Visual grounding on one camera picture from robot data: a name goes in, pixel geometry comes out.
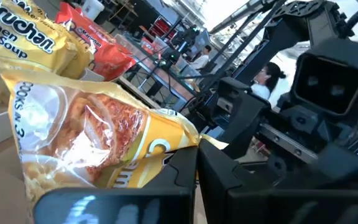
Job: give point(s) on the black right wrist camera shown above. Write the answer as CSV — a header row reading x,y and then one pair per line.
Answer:
x,y
328,84

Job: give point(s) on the person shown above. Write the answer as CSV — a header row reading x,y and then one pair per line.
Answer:
x,y
200,60
261,90

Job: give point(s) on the clear plastic storage box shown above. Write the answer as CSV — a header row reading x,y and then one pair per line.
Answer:
x,y
157,43

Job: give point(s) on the orange Maruchan noodle pack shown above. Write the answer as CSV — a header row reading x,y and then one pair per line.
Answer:
x,y
104,53

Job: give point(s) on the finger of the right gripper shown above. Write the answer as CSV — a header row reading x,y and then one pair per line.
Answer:
x,y
346,174
244,115

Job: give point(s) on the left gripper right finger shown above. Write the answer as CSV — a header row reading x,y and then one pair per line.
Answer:
x,y
259,205

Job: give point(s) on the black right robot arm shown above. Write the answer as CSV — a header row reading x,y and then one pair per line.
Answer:
x,y
291,28

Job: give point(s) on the red shelf bins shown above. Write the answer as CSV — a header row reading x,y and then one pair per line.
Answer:
x,y
162,29

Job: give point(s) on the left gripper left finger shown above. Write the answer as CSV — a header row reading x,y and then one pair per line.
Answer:
x,y
166,202

